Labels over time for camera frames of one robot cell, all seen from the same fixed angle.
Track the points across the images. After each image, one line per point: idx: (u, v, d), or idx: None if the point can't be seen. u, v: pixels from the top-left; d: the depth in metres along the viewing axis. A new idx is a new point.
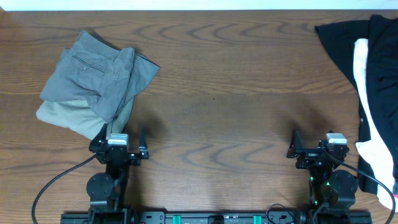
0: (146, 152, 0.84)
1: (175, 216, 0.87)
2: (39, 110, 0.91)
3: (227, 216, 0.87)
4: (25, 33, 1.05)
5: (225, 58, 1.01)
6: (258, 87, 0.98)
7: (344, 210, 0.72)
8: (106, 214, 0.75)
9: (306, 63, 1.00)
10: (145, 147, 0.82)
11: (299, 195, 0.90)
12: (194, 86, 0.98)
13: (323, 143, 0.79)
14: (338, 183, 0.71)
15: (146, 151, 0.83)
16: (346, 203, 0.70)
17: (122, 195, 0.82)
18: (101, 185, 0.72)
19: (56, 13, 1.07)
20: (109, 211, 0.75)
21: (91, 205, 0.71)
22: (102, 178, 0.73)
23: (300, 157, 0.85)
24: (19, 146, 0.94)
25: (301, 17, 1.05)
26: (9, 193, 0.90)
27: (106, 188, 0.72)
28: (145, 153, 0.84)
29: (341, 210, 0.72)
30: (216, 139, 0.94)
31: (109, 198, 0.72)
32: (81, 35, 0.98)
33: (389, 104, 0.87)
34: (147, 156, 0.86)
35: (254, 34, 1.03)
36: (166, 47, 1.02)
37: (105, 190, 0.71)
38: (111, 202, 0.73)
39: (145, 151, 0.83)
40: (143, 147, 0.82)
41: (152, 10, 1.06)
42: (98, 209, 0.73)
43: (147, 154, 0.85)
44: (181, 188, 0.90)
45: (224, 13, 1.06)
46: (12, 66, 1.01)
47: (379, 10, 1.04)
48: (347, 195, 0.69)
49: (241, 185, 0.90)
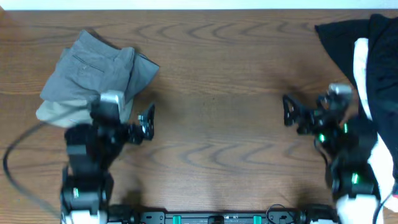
0: (146, 128, 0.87)
1: (175, 216, 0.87)
2: (40, 109, 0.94)
3: (227, 216, 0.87)
4: (24, 32, 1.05)
5: (225, 58, 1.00)
6: (258, 86, 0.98)
7: (360, 158, 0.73)
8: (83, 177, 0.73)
9: (306, 63, 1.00)
10: (145, 122, 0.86)
11: (299, 195, 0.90)
12: (194, 86, 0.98)
13: (328, 94, 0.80)
14: (356, 124, 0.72)
15: (146, 126, 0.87)
16: (369, 146, 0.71)
17: (104, 162, 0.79)
18: (84, 132, 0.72)
19: (56, 12, 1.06)
20: (88, 173, 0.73)
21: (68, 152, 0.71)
22: (85, 127, 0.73)
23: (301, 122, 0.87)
24: (18, 146, 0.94)
25: (301, 16, 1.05)
26: (9, 193, 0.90)
27: (89, 137, 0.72)
28: (144, 128, 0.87)
29: (359, 158, 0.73)
30: (216, 139, 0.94)
31: (88, 143, 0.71)
32: (81, 34, 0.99)
33: (388, 104, 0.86)
34: (148, 134, 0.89)
35: (254, 33, 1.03)
36: (165, 46, 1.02)
37: (87, 137, 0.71)
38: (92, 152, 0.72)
39: (145, 126, 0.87)
40: (142, 117, 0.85)
41: (152, 9, 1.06)
42: (77, 164, 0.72)
43: (149, 134, 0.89)
44: (181, 188, 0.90)
45: (224, 13, 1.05)
46: (12, 65, 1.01)
47: (380, 9, 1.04)
48: (372, 142, 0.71)
49: (241, 185, 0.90)
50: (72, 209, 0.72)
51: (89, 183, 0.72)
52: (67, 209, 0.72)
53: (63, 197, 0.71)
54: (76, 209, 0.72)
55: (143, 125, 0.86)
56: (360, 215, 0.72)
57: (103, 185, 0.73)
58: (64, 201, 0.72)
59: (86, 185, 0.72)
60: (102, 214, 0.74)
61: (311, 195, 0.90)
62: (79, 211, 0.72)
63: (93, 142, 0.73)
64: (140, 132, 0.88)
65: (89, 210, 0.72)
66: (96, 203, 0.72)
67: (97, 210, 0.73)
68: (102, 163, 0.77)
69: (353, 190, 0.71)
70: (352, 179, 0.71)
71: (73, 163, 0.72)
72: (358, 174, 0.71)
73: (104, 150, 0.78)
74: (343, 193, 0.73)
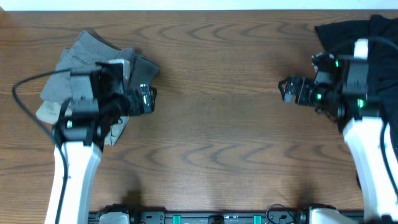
0: (147, 98, 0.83)
1: (175, 216, 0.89)
2: (40, 110, 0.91)
3: (227, 216, 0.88)
4: (25, 33, 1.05)
5: (225, 59, 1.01)
6: (258, 87, 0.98)
7: (362, 86, 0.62)
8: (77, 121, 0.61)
9: (306, 62, 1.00)
10: (147, 88, 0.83)
11: (299, 195, 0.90)
12: (194, 86, 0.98)
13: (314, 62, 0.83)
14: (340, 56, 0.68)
15: (147, 94, 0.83)
16: (360, 76, 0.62)
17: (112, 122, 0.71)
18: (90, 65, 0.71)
19: (56, 13, 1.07)
20: (87, 113, 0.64)
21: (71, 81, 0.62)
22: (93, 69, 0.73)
23: (300, 82, 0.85)
24: (19, 146, 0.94)
25: (301, 17, 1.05)
26: (10, 193, 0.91)
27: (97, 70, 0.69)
28: (146, 98, 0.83)
29: (360, 91, 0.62)
30: (216, 139, 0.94)
31: (94, 74, 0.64)
32: (81, 35, 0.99)
33: (388, 103, 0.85)
34: (148, 106, 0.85)
35: (254, 34, 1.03)
36: (166, 47, 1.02)
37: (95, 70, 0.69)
38: (98, 89, 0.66)
39: (147, 95, 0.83)
40: (145, 85, 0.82)
41: (152, 10, 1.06)
42: (77, 101, 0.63)
43: (150, 104, 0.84)
44: (181, 188, 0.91)
45: (224, 13, 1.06)
46: (12, 66, 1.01)
47: (380, 10, 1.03)
48: (364, 66, 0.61)
49: (241, 185, 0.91)
50: (64, 141, 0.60)
51: (85, 116, 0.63)
52: (59, 134, 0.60)
53: (61, 115, 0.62)
54: (69, 129, 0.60)
55: (145, 94, 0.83)
56: (369, 135, 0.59)
57: (98, 120, 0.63)
58: (57, 123, 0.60)
59: (85, 111, 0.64)
60: (95, 147, 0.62)
61: (310, 195, 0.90)
62: (73, 142, 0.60)
63: (97, 78, 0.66)
64: (140, 102, 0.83)
65: (83, 140, 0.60)
66: (90, 135, 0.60)
67: (92, 140, 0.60)
68: (109, 110, 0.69)
69: (351, 79, 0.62)
70: (359, 104, 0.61)
71: (74, 100, 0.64)
72: (364, 99, 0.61)
73: (105, 96, 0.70)
74: (349, 117, 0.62)
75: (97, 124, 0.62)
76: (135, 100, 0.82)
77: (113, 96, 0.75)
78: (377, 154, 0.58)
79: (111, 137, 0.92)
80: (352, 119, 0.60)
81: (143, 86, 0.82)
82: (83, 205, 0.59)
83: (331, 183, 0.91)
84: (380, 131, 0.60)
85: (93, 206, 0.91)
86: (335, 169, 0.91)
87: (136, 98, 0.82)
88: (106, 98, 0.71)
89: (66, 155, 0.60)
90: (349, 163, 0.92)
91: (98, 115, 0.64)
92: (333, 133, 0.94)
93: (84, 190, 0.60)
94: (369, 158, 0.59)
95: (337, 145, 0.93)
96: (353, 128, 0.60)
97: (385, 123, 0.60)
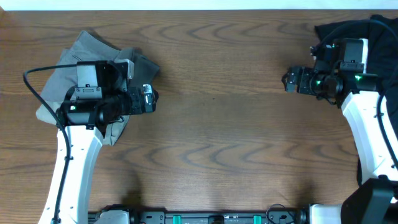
0: (150, 97, 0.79)
1: (175, 216, 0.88)
2: (40, 110, 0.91)
3: (227, 216, 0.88)
4: (25, 32, 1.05)
5: (225, 58, 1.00)
6: (258, 86, 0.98)
7: (358, 65, 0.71)
8: (79, 105, 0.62)
9: (306, 62, 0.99)
10: (148, 88, 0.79)
11: (298, 195, 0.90)
12: (194, 86, 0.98)
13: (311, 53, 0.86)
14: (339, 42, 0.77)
15: (148, 94, 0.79)
16: (356, 55, 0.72)
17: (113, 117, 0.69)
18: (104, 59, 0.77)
19: (56, 12, 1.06)
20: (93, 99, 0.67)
21: (79, 69, 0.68)
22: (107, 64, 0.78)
23: (299, 71, 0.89)
24: (19, 146, 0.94)
25: (301, 17, 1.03)
26: (10, 193, 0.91)
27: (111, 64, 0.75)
28: (148, 97, 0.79)
29: (357, 68, 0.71)
30: (216, 139, 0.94)
31: (98, 64, 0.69)
32: (81, 35, 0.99)
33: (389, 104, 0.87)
34: (150, 107, 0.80)
35: (254, 34, 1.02)
36: (166, 47, 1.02)
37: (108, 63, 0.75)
38: (102, 78, 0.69)
39: (148, 94, 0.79)
40: (147, 86, 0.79)
41: (152, 10, 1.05)
42: (83, 88, 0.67)
43: (152, 104, 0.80)
44: (181, 188, 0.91)
45: (225, 12, 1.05)
46: (12, 66, 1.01)
47: (382, 10, 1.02)
48: (360, 48, 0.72)
49: (241, 185, 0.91)
50: (68, 124, 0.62)
51: (87, 102, 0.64)
52: (63, 117, 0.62)
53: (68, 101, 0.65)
54: (73, 112, 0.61)
55: (147, 93, 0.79)
56: (365, 105, 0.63)
57: (102, 105, 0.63)
58: (61, 106, 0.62)
59: (89, 97, 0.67)
60: (97, 130, 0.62)
61: (310, 195, 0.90)
62: (76, 125, 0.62)
63: (102, 69, 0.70)
64: (142, 101, 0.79)
65: (86, 124, 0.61)
66: (92, 118, 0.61)
67: (94, 124, 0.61)
68: (114, 102, 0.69)
69: (346, 60, 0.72)
70: (356, 78, 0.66)
71: (79, 88, 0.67)
72: (360, 76, 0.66)
73: (109, 88, 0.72)
74: (347, 92, 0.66)
75: (101, 109, 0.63)
76: (137, 98, 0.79)
77: (116, 91, 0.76)
78: (373, 121, 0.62)
79: (111, 137, 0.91)
80: (350, 93, 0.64)
81: (145, 86, 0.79)
82: (84, 186, 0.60)
83: (331, 182, 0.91)
84: (375, 101, 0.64)
85: (94, 206, 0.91)
86: (335, 170, 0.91)
87: (138, 97, 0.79)
88: (111, 91, 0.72)
89: (69, 137, 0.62)
90: (349, 163, 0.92)
91: (104, 100, 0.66)
92: (333, 133, 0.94)
93: (85, 173, 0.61)
94: (367, 127, 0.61)
95: (337, 145, 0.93)
96: (352, 100, 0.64)
97: (381, 94, 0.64)
